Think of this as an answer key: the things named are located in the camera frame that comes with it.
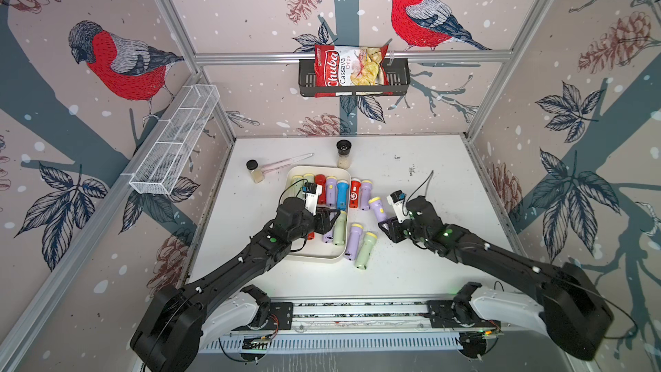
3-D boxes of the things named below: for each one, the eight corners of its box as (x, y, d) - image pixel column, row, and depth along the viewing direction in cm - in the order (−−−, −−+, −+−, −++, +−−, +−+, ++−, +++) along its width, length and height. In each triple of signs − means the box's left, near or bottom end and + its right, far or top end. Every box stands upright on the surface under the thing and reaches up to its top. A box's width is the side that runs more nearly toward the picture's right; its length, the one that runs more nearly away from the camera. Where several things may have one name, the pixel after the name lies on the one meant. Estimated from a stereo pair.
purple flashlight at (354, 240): (342, 258, 86) (342, 255, 84) (351, 225, 94) (351, 222, 91) (355, 262, 85) (355, 259, 83) (363, 228, 93) (363, 225, 90)
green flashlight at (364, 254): (353, 267, 85) (353, 263, 82) (365, 235, 92) (366, 230, 89) (365, 272, 84) (366, 269, 81) (376, 239, 91) (378, 235, 88)
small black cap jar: (250, 183, 107) (244, 169, 100) (253, 173, 110) (247, 158, 103) (263, 182, 107) (257, 169, 100) (265, 173, 110) (260, 158, 103)
